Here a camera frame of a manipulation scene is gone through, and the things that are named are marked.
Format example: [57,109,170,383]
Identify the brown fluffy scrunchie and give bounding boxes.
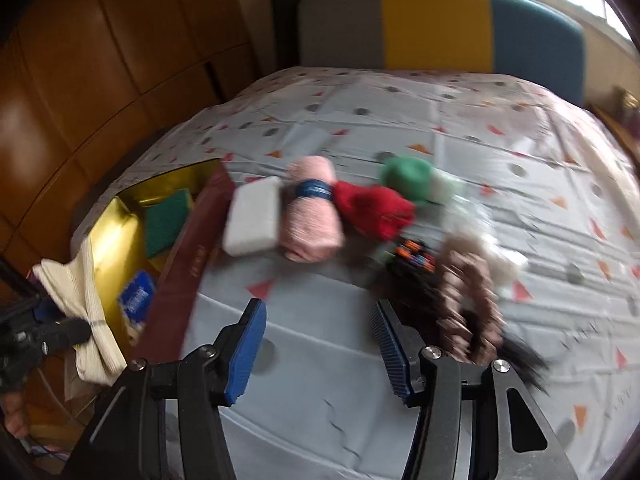
[434,246,507,367]

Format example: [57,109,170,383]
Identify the green and yellow sponge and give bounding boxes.
[143,188,196,262]

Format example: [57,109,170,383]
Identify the black hairpiece with coloured beads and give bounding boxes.
[377,239,552,392]

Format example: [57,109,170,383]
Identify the person's left hand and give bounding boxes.
[0,392,30,439]

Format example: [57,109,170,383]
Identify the cream ribbed cloth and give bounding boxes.
[32,237,128,387]

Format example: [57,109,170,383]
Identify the pink towel blue band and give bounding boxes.
[279,155,347,264]

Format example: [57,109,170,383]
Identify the blue packet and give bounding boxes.
[116,269,159,324]

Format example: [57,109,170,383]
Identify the red mesh scrubber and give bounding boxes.
[332,180,417,242]

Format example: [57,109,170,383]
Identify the brown wooden wardrobe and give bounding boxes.
[0,0,282,311]

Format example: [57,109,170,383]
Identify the wooden side desk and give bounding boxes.
[584,86,640,163]

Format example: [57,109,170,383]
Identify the grey yellow blue headboard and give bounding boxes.
[297,0,587,109]

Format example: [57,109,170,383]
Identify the maroon gift box gold lining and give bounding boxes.
[70,157,237,361]

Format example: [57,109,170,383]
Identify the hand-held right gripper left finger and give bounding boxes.
[60,297,268,480]

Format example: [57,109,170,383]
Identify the clear bag of white cotton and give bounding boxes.
[439,194,532,288]

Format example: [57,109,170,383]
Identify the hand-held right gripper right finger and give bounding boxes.
[371,299,581,480]

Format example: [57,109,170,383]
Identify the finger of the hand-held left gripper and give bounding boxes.
[42,317,93,353]

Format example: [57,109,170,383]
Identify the green and white squishy toy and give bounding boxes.
[378,155,467,208]

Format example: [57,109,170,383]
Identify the white foam sponge block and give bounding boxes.
[221,176,284,257]

